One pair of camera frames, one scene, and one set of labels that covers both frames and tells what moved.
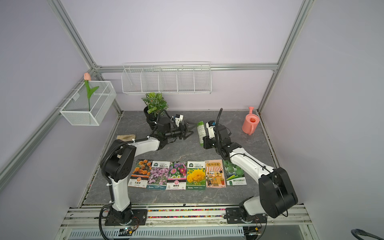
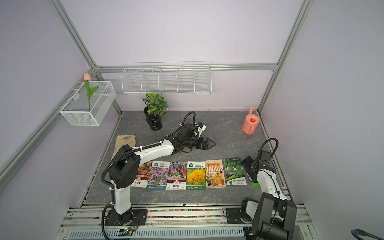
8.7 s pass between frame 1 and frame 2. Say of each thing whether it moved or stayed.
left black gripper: moved
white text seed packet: stayed
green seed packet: moved
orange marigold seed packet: stayed
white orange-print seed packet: stayed
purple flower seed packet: stayed
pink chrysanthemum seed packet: stayed
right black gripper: moved
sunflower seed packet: stayed
